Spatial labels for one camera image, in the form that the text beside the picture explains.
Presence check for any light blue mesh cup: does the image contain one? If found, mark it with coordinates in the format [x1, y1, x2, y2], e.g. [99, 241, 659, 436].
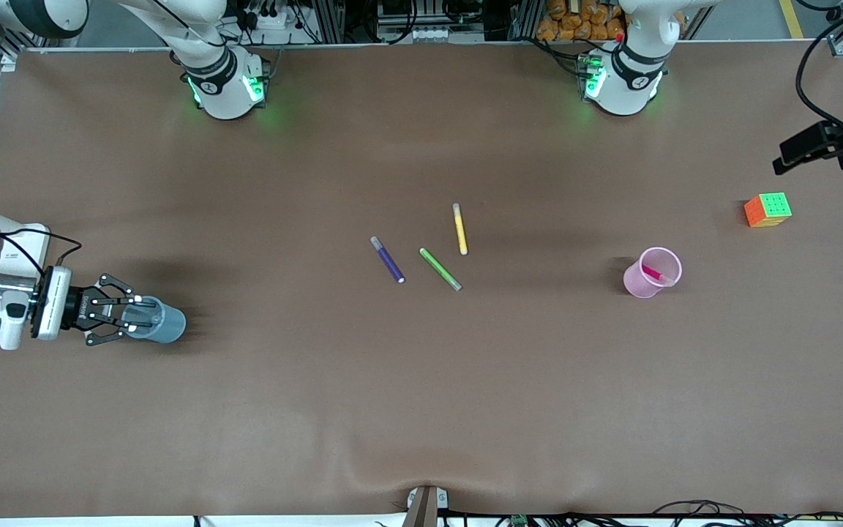
[125, 295, 187, 345]

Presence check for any multicoloured puzzle cube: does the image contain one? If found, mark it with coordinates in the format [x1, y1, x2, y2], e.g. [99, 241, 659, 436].
[743, 192, 793, 228]

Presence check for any pink mesh cup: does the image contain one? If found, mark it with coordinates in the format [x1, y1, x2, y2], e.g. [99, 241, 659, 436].
[623, 247, 683, 299]

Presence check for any orange packaged items pile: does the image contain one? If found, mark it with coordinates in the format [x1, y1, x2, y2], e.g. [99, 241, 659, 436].
[536, 0, 626, 42]

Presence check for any purple marker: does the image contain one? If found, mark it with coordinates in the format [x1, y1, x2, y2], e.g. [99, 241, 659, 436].
[370, 236, 405, 284]

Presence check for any white power strip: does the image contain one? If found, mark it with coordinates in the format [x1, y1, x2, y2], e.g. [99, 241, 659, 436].
[240, 4, 320, 34]

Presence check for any green marker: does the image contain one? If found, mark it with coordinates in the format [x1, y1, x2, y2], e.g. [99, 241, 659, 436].
[419, 247, 463, 292]

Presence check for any yellow marker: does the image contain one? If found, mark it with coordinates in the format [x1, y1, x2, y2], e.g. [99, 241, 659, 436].
[452, 203, 469, 256]

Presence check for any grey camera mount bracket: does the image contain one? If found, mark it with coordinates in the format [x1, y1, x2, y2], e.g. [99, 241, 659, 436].
[402, 485, 449, 527]

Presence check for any black cable bundle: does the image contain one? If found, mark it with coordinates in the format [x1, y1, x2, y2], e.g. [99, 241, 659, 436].
[568, 500, 843, 527]

